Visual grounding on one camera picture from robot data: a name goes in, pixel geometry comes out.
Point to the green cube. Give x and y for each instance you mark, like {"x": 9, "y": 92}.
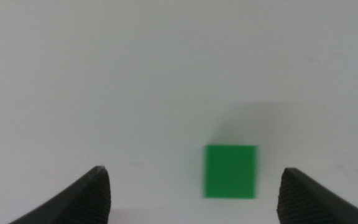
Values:
{"x": 230, "y": 171}

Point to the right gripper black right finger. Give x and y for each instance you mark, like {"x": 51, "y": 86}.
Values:
{"x": 303, "y": 202}

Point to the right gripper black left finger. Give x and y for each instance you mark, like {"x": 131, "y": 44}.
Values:
{"x": 85, "y": 202}

